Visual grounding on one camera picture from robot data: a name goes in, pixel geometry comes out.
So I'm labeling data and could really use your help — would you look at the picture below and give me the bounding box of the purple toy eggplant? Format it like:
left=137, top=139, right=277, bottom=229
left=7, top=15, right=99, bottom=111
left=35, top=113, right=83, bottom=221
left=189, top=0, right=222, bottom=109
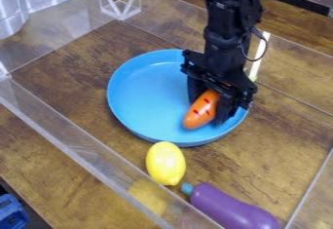
left=181, top=182, right=281, bottom=229

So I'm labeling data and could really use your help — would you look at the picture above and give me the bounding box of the blue round tray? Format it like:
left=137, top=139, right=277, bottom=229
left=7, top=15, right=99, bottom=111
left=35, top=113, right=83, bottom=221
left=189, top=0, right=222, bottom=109
left=107, top=49, right=249, bottom=147

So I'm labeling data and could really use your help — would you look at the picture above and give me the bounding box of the clear acrylic enclosure wall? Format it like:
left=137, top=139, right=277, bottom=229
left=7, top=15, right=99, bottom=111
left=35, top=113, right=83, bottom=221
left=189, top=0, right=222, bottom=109
left=0, top=0, right=333, bottom=229

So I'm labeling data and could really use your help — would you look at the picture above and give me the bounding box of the blue plastic object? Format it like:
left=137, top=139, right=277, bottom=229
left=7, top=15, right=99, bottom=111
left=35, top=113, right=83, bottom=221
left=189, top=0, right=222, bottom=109
left=0, top=194, right=30, bottom=229

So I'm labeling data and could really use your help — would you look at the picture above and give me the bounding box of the orange toy carrot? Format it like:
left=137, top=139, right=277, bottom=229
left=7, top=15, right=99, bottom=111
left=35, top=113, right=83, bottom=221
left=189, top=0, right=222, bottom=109
left=182, top=73, right=258, bottom=131

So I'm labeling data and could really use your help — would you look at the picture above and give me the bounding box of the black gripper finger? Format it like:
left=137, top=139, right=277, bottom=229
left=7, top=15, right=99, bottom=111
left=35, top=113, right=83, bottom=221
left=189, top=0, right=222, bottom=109
left=187, top=77, right=209, bottom=102
left=214, top=94, right=249, bottom=126

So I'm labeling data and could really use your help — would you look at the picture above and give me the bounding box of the yellow toy lemon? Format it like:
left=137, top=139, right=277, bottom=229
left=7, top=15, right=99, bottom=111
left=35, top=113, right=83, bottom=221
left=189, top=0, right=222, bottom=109
left=146, top=141, right=186, bottom=186

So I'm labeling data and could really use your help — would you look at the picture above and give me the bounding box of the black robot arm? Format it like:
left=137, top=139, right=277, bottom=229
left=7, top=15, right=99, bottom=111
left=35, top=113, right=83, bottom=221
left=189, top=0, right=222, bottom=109
left=181, top=0, right=262, bottom=125

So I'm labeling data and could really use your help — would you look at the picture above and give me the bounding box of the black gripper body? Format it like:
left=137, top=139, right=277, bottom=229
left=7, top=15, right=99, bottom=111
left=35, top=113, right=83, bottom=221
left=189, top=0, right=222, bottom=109
left=179, top=27, right=260, bottom=109

